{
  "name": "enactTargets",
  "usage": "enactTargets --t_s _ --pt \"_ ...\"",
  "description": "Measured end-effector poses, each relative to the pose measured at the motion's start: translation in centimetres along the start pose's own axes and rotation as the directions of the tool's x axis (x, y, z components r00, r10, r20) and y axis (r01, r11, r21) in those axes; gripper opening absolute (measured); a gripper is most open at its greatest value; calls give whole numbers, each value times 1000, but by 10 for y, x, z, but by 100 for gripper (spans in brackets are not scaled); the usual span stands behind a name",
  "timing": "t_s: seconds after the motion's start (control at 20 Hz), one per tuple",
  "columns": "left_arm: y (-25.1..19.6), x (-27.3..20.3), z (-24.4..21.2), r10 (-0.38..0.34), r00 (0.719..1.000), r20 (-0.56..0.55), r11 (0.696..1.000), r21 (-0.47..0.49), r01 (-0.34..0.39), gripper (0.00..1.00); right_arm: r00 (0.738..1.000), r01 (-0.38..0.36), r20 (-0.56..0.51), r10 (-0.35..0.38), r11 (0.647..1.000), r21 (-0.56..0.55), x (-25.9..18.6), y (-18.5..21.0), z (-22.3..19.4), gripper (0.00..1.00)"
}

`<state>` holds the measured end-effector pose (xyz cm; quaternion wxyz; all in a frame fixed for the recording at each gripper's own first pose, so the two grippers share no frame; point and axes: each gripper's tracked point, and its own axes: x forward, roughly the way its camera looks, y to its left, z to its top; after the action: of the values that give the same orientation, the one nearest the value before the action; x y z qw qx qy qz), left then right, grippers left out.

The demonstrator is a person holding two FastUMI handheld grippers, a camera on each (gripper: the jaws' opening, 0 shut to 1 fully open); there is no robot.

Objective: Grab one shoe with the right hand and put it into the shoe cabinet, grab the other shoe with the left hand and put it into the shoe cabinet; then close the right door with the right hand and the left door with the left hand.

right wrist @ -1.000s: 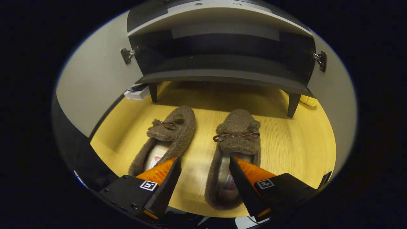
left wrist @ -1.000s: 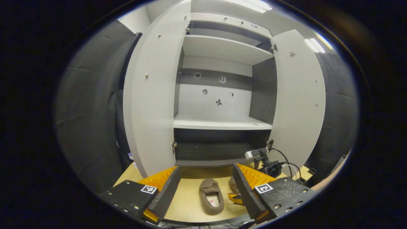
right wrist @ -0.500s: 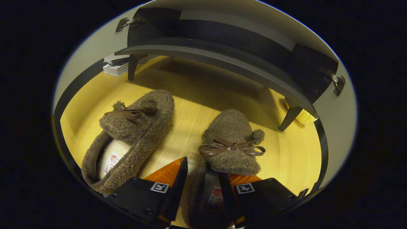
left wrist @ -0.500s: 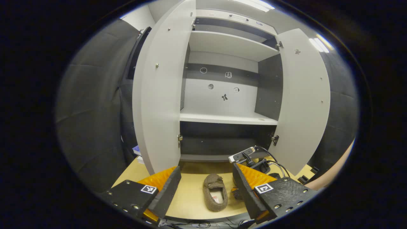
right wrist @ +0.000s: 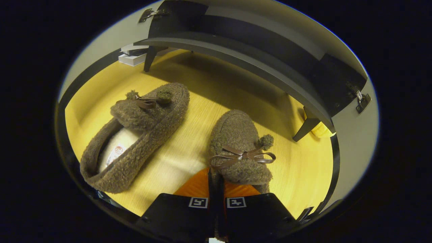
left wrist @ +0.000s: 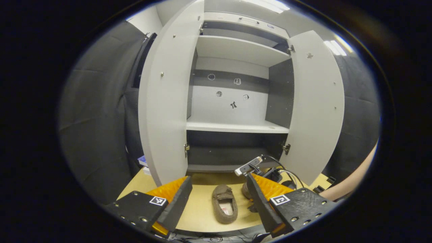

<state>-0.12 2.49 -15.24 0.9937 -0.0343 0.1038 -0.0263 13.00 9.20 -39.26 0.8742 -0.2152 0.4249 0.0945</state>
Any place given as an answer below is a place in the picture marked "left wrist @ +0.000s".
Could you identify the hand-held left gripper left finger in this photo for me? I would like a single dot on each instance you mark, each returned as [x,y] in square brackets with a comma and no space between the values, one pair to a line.
[177,206]

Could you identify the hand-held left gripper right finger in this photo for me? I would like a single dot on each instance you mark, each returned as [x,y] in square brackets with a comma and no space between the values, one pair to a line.
[261,209]

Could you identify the brown fuzzy shoe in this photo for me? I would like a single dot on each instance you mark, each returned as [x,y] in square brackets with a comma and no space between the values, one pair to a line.
[221,194]
[245,190]

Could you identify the white shoe cabinet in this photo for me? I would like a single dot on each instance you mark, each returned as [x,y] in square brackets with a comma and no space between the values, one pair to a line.
[236,126]

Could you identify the white shoe cabinet door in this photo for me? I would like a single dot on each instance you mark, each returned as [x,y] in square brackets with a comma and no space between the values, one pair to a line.
[317,101]
[168,101]

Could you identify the white cabinet drawer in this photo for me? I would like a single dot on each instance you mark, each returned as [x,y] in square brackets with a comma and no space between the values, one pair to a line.
[222,17]

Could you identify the white book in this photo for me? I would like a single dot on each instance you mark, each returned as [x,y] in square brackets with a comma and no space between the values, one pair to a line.
[146,171]

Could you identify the small black object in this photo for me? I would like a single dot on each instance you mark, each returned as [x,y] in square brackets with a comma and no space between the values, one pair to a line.
[319,189]

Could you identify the black backdrop cloth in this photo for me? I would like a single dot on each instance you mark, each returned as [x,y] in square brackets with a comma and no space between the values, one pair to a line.
[98,118]
[357,118]

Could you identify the ceiling light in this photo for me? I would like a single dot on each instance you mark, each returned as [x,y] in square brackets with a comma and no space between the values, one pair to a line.
[337,47]
[266,5]

